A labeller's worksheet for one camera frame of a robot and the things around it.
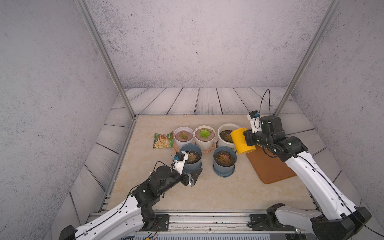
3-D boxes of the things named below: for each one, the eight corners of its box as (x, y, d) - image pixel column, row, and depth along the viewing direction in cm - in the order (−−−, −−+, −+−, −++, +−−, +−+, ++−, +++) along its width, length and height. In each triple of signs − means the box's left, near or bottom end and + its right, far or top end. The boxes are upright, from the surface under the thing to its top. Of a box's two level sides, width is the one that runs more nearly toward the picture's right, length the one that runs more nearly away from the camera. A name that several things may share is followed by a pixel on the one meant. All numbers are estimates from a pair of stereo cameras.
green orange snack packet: (152, 148, 104) (151, 146, 102) (155, 133, 112) (155, 131, 110) (172, 148, 103) (172, 146, 102) (174, 133, 112) (174, 131, 110)
